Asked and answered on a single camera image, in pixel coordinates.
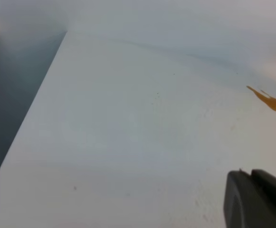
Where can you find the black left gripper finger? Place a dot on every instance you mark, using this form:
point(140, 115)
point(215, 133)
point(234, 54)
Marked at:
point(250, 200)

